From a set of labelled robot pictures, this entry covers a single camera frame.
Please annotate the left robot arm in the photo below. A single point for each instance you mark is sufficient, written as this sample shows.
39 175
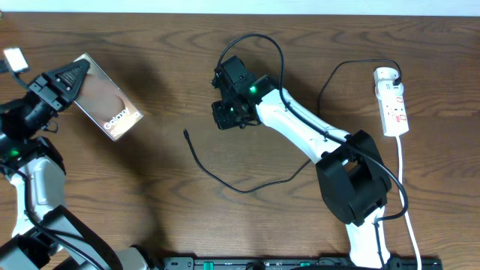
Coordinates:
31 163

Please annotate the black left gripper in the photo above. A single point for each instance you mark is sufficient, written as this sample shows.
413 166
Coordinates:
52 102

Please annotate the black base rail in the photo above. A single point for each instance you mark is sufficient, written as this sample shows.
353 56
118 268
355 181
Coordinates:
281 263

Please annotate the white power strip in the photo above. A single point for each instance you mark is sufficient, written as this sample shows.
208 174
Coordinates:
392 109

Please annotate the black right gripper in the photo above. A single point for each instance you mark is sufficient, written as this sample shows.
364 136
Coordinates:
222 121

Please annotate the white charger adapter plug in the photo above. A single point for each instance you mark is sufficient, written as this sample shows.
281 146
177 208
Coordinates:
386 73

